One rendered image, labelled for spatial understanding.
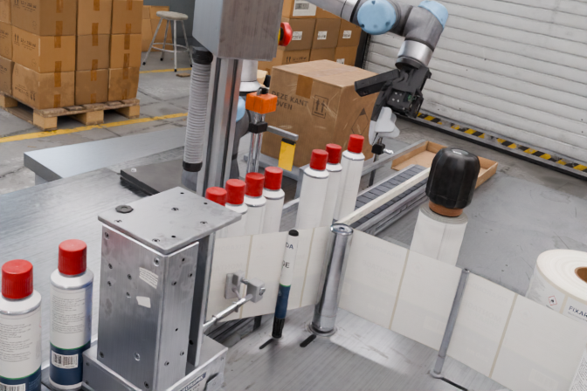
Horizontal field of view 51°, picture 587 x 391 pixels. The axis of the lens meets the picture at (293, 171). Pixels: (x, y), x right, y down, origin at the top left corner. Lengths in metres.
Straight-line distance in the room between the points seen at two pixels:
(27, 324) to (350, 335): 0.51
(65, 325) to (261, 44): 0.49
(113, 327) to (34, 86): 3.79
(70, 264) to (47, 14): 3.66
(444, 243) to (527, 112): 4.50
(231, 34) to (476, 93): 4.85
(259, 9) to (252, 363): 0.53
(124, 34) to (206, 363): 4.04
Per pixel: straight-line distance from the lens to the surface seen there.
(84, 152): 1.82
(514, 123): 5.61
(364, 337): 1.05
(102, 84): 4.72
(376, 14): 1.36
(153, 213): 0.75
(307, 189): 1.23
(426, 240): 1.10
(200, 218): 0.75
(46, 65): 4.46
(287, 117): 1.79
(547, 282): 1.09
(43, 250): 1.31
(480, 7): 5.69
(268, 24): 0.97
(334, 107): 1.70
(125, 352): 0.79
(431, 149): 2.26
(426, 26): 1.49
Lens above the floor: 1.47
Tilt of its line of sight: 21 degrees down
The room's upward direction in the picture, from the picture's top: 9 degrees clockwise
